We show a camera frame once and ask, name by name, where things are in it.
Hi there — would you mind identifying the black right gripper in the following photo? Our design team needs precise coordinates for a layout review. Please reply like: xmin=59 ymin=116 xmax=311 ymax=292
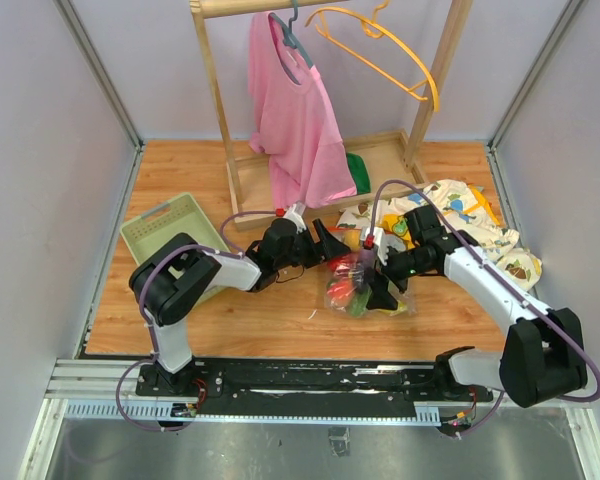
xmin=366 ymin=239 xmax=432 ymax=311

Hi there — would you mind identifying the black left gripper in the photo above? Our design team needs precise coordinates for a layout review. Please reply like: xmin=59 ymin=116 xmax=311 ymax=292
xmin=276 ymin=219 xmax=350 ymax=271

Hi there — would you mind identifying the clear zip top bag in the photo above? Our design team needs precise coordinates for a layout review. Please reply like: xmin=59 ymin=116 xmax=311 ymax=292
xmin=324 ymin=226 xmax=416 ymax=317

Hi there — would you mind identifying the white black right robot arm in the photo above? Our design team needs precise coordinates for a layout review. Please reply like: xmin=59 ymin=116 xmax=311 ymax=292
xmin=363 ymin=205 xmax=588 ymax=408

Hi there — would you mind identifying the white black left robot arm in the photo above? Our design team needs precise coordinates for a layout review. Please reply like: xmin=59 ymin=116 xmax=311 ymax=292
xmin=129 ymin=218 xmax=351 ymax=396

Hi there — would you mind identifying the green plush vegetable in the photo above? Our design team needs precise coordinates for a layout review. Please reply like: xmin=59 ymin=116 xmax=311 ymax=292
xmin=346 ymin=293 xmax=369 ymax=318

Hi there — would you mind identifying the red plush fruit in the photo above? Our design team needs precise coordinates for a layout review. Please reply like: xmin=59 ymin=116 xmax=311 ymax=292
xmin=327 ymin=253 xmax=357 ymax=274

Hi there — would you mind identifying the yellow plush fruit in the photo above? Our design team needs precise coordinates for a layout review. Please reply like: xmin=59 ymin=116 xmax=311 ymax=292
xmin=342 ymin=229 xmax=362 ymax=252

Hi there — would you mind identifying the green cloth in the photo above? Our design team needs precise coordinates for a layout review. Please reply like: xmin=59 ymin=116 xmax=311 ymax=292
xmin=346 ymin=152 xmax=371 ymax=195

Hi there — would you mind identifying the wooden clothes rack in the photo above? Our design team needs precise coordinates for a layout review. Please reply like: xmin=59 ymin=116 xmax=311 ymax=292
xmin=189 ymin=1 xmax=472 ymax=231

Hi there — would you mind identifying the cartoon print children's garment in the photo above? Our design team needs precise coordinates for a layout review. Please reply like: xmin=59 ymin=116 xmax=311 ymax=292
xmin=335 ymin=178 xmax=543 ymax=292

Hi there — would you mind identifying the pink t-shirt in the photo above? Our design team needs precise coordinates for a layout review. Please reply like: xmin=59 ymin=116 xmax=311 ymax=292
xmin=248 ymin=12 xmax=357 ymax=208

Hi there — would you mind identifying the light green plastic basket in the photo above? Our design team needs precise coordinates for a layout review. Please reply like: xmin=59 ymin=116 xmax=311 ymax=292
xmin=119 ymin=192 xmax=233 ymax=304

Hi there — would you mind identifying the grey clothes hanger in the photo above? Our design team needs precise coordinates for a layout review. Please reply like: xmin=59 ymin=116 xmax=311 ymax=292
xmin=264 ymin=1 xmax=314 ymax=92

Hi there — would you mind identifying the yellow clothes hanger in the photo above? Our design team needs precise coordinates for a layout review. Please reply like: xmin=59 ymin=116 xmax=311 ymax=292
xmin=305 ymin=0 xmax=441 ymax=114

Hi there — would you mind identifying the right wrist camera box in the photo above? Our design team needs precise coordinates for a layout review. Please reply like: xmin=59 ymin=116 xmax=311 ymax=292
xmin=360 ymin=227 xmax=407 ymax=265

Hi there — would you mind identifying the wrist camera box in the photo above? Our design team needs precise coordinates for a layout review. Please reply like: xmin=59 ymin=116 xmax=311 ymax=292
xmin=275 ymin=202 xmax=307 ymax=233
xmin=360 ymin=227 xmax=407 ymax=265

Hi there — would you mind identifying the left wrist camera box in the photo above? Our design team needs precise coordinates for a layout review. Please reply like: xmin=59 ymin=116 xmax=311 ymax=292
xmin=275 ymin=202 xmax=307 ymax=233

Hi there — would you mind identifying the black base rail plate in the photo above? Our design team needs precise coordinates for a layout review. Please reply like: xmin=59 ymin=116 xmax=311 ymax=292
xmin=135 ymin=357 xmax=494 ymax=403

